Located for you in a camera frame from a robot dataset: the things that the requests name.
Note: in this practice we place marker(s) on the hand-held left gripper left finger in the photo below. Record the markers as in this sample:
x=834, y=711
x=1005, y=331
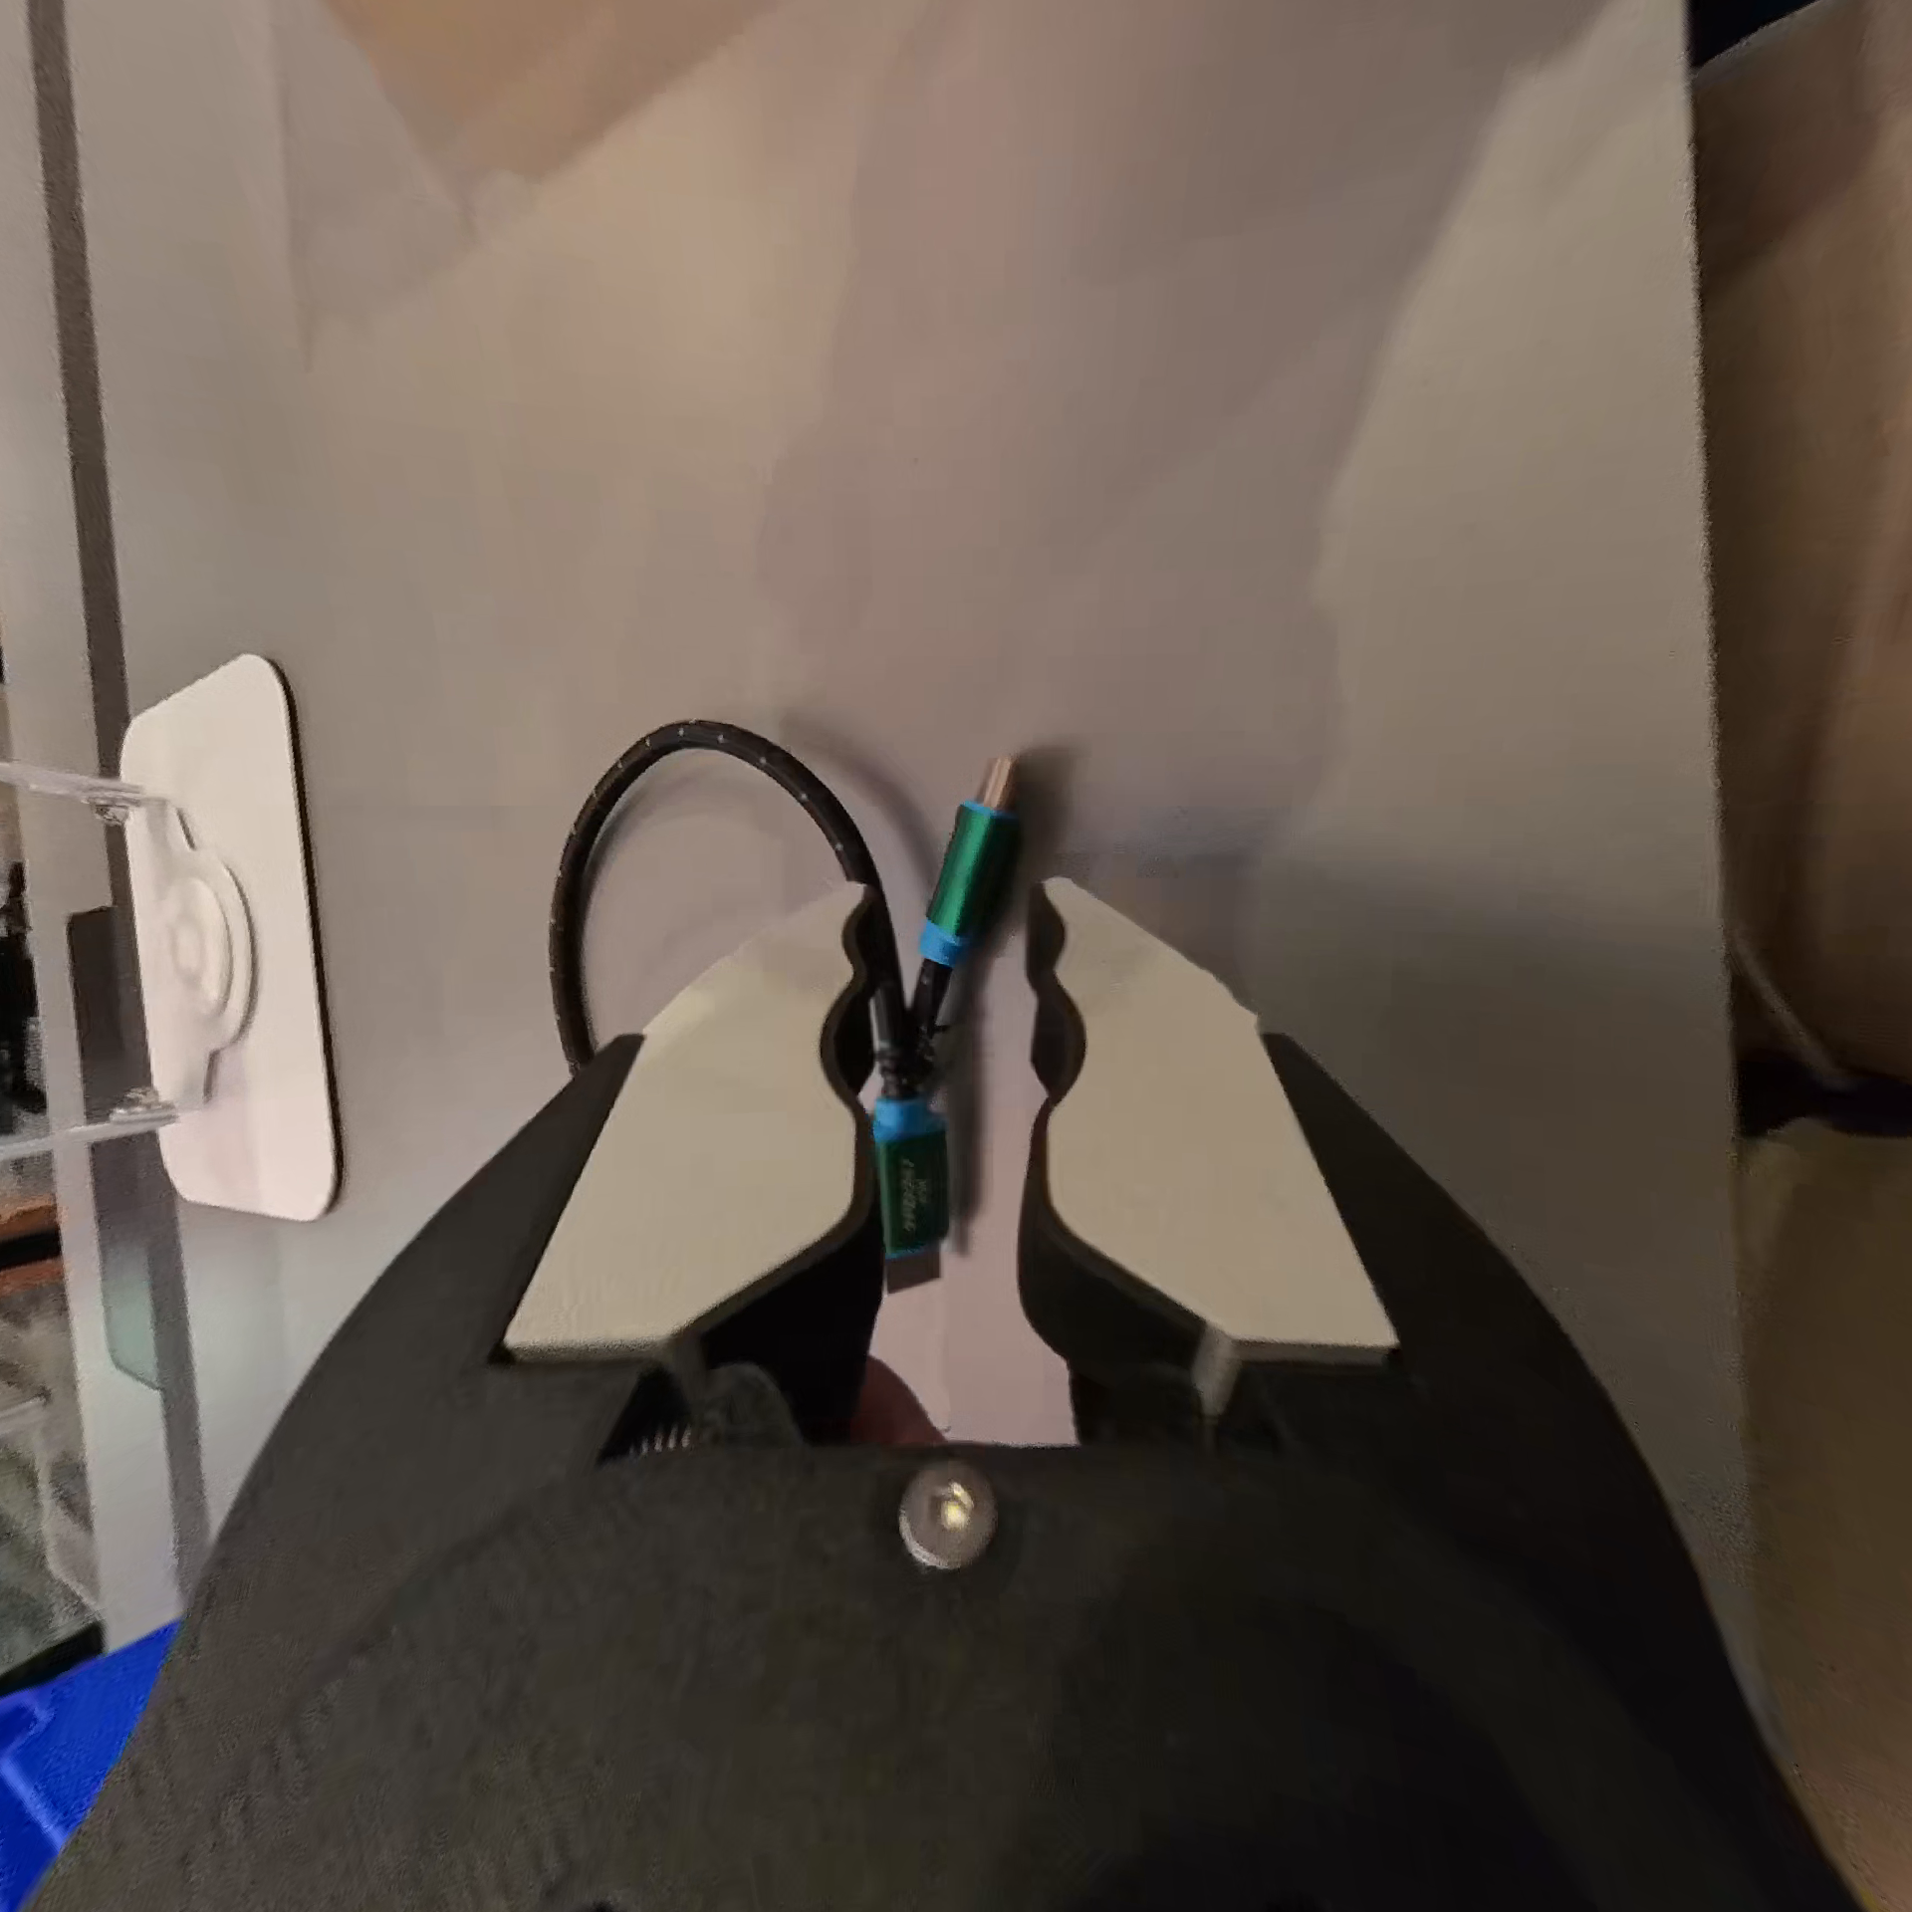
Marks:
x=701, y=1196

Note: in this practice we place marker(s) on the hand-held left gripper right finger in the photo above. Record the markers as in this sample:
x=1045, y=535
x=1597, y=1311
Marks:
x=1196, y=1180

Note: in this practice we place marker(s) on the blue plastic bin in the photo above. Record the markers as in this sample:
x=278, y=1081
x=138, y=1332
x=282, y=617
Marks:
x=59, y=1749

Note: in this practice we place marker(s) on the person's leg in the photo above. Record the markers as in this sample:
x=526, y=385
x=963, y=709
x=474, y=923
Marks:
x=1822, y=596
x=1837, y=1494

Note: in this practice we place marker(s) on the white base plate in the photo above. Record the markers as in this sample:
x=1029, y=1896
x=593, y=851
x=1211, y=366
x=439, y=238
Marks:
x=277, y=897

